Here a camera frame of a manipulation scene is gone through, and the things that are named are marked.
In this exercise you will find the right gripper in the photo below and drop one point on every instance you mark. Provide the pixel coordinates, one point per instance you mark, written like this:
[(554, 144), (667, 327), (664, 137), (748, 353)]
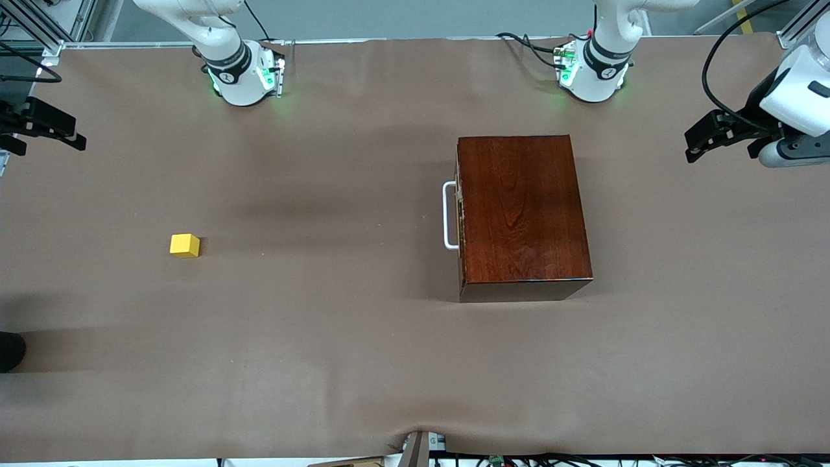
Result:
[(14, 115)]

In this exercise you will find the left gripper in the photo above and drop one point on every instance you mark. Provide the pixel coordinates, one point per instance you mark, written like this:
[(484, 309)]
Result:
[(756, 107)]

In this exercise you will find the yellow cube block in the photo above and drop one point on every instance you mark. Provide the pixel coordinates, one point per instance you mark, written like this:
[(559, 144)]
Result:
[(185, 245)]

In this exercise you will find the light wooden drawer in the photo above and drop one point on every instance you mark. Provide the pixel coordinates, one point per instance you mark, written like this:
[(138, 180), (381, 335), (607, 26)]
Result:
[(460, 259)]

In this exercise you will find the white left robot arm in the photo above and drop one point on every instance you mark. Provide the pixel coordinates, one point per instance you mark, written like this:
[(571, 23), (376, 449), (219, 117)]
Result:
[(593, 87)]

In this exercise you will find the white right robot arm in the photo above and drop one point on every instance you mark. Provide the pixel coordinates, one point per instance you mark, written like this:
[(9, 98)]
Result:
[(246, 91)]

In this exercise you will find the yellow floor tape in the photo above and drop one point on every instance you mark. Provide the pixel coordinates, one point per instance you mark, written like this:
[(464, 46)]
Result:
[(744, 16)]

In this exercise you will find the dark brown wooden cabinet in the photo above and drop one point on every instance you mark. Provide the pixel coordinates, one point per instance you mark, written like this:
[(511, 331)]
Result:
[(525, 207)]

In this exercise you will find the black round object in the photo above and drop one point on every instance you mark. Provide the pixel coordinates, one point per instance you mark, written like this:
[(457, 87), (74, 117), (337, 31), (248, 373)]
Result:
[(10, 351)]

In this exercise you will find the brown table cover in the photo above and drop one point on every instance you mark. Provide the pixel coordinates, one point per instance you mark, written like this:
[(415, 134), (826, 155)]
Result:
[(324, 357)]

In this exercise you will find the aluminium frame profile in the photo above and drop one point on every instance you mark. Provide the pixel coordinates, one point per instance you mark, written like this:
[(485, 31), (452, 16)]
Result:
[(801, 26), (39, 29)]

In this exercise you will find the grey metal bracket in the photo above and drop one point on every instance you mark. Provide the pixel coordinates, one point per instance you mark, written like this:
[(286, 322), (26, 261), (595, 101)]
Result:
[(415, 449)]

